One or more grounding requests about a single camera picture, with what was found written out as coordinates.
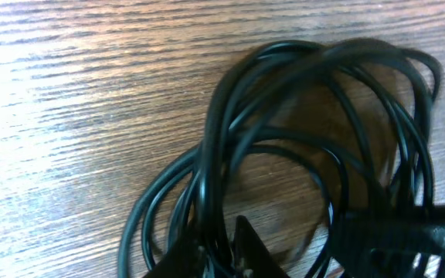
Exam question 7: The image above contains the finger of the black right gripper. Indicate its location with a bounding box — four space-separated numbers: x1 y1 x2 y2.
328 205 445 277

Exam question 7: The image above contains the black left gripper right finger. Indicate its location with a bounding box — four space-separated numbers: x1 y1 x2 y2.
233 215 289 278

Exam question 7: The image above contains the black thin usb cable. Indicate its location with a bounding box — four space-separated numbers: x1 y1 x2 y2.
193 37 443 278

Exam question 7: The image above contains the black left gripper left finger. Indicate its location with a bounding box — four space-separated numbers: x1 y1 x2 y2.
144 227 203 278

